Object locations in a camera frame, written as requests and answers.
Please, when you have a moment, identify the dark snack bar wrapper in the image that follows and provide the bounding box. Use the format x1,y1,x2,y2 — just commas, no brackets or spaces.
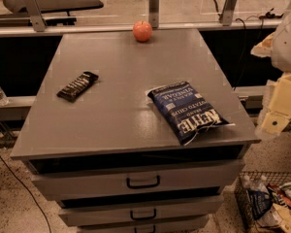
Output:
56,71,99,103

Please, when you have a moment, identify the bottom drawer black handle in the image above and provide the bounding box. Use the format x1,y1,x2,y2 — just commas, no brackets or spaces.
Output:
134,225,156,233

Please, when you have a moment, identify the blue kettle chip bag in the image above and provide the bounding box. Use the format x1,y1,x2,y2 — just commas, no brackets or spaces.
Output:
146,82,230,146

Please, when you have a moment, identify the drawer black handle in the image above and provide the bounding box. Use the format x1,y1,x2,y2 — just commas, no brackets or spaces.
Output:
126,176,161,189
134,225,156,233
130,209,157,221

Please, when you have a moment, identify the red apple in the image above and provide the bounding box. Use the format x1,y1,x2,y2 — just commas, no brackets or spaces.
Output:
133,20,152,42

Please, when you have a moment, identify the right metal bracket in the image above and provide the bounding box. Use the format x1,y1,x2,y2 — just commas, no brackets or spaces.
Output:
219,0,238,26

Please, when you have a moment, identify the metal bracket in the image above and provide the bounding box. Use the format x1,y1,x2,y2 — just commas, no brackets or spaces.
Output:
23,0,47,32
219,0,238,26
148,0,160,28

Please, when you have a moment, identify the grey drawer cabinet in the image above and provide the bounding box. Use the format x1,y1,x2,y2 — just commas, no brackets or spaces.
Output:
12,29,256,233

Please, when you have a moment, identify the wire basket with snacks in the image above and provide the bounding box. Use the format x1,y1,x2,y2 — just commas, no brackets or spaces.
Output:
235,171,291,233

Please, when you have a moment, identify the top drawer black handle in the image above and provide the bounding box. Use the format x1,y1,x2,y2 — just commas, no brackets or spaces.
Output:
126,176,161,189

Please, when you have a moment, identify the black floor cable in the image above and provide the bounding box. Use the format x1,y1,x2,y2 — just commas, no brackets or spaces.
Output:
0,133,52,233

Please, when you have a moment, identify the middle metal bracket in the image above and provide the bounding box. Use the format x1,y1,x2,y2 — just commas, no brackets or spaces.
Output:
148,0,160,28

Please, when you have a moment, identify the left metal bracket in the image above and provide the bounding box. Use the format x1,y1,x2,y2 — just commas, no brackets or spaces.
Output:
23,0,47,32

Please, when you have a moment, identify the middle drawer black handle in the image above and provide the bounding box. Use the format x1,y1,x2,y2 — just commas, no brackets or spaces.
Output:
130,209,157,221

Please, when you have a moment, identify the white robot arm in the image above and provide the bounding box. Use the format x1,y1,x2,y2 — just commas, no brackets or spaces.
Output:
250,11,291,140

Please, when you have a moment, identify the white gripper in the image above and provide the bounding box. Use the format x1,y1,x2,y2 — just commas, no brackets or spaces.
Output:
255,73,291,140

